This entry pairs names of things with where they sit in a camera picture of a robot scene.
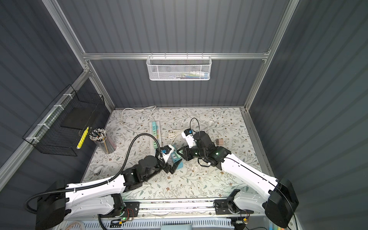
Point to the black wire mesh basket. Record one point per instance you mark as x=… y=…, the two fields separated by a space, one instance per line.
x=58 y=132

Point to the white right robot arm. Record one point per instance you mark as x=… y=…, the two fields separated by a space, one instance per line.
x=275 y=198

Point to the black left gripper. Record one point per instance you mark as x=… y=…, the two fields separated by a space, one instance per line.
x=167 y=167

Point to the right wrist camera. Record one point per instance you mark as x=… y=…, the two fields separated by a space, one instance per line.
x=187 y=134

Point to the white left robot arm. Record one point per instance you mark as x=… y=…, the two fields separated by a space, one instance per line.
x=50 y=206

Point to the clear cup of pencils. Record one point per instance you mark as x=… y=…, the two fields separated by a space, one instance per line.
x=100 y=137

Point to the brown pink plug cube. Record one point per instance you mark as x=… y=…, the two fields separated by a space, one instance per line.
x=219 y=142

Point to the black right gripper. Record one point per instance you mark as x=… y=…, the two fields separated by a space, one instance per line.
x=186 y=155

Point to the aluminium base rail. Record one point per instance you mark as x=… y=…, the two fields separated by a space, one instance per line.
x=184 y=207

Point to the teal power strip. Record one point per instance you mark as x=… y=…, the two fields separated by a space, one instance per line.
x=176 y=159

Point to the white wire mesh basket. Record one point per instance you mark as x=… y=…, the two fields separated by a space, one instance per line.
x=179 y=69

